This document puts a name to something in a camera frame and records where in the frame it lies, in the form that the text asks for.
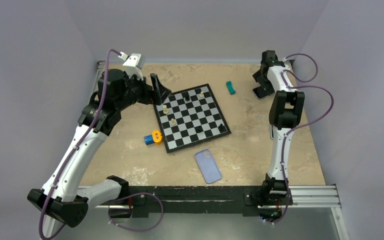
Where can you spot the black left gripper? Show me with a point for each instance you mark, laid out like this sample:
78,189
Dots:
160,91

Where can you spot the lilac phone case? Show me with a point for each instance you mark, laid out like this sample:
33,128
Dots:
208,166

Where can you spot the black phone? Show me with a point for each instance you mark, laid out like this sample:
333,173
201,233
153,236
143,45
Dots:
260,92

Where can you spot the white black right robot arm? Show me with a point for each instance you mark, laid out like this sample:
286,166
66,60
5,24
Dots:
285,114

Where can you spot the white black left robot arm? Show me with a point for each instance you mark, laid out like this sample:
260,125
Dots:
60,200

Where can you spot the phone in light blue case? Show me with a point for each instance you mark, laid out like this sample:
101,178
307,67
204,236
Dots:
271,132

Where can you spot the cream chess pawn left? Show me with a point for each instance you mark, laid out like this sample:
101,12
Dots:
165,109

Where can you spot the cream chess pawn middle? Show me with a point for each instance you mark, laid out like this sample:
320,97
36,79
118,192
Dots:
173,122

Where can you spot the black white chessboard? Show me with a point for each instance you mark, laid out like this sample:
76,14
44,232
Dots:
204,112

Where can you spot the blue orange toy piece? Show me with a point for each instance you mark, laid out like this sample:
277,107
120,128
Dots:
155,137

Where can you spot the black chess pawn lower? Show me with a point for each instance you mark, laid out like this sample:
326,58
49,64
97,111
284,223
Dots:
199,129

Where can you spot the black chess pawn right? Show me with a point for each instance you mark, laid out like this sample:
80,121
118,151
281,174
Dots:
221,127

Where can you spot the teal curved block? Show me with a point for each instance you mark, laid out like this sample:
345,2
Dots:
230,88

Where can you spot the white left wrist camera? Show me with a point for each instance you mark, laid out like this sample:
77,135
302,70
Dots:
133,64

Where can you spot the black metal base frame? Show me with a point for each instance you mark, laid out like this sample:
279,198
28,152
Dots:
222,200

